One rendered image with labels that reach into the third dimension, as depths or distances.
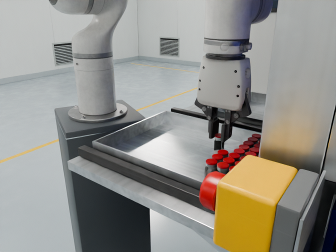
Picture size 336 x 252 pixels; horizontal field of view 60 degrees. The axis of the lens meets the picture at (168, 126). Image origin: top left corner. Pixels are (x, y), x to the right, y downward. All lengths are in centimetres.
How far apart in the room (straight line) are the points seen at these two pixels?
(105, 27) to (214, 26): 44
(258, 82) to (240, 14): 89
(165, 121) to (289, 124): 54
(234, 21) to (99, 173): 37
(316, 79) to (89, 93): 72
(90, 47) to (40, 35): 529
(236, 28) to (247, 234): 36
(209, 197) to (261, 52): 113
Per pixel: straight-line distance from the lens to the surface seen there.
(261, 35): 138
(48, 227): 193
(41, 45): 618
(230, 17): 54
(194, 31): 689
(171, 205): 49
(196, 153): 64
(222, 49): 54
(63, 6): 87
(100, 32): 90
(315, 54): 30
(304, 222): 26
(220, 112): 82
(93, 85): 90
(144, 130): 75
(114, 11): 92
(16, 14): 597
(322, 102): 31
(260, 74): 140
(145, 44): 778
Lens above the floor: 117
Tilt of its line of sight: 21 degrees down
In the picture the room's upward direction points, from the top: straight up
